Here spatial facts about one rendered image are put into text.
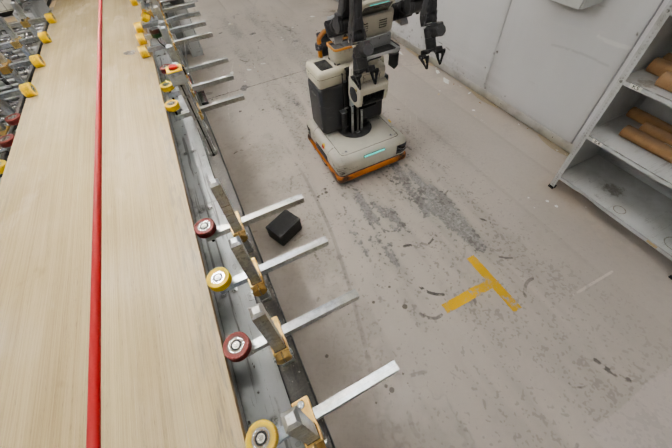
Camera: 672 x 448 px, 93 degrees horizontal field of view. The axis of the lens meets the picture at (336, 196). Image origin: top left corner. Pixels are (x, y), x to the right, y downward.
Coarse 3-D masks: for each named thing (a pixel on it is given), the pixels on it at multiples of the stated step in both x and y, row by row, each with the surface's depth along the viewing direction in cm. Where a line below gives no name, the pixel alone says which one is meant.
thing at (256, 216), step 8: (288, 200) 139; (296, 200) 139; (264, 208) 137; (272, 208) 137; (280, 208) 138; (288, 208) 140; (248, 216) 135; (256, 216) 134; (264, 216) 136; (224, 224) 133; (248, 224) 135; (216, 232) 130; (224, 232) 132; (208, 240) 131
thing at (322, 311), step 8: (344, 296) 110; (352, 296) 110; (328, 304) 108; (336, 304) 108; (344, 304) 109; (312, 312) 107; (320, 312) 107; (328, 312) 108; (296, 320) 106; (304, 320) 105; (312, 320) 106; (288, 328) 104; (296, 328) 104; (256, 344) 101; (264, 344) 101
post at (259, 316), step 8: (256, 304) 80; (256, 312) 78; (264, 312) 79; (256, 320) 79; (264, 320) 81; (264, 328) 84; (272, 328) 86; (264, 336) 87; (272, 336) 90; (280, 336) 97; (272, 344) 93; (280, 344) 96
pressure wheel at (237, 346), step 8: (232, 336) 97; (240, 336) 97; (224, 344) 96; (232, 344) 96; (240, 344) 96; (248, 344) 96; (224, 352) 95; (232, 352) 95; (240, 352) 94; (248, 352) 96; (232, 360) 94; (240, 360) 95
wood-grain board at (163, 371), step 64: (64, 0) 331; (128, 0) 318; (64, 64) 231; (128, 64) 225; (64, 128) 178; (128, 128) 174; (0, 192) 147; (64, 192) 144; (128, 192) 142; (0, 256) 123; (64, 256) 121; (128, 256) 120; (192, 256) 118; (0, 320) 106; (64, 320) 105; (128, 320) 103; (192, 320) 102; (0, 384) 93; (64, 384) 92; (128, 384) 91; (192, 384) 90
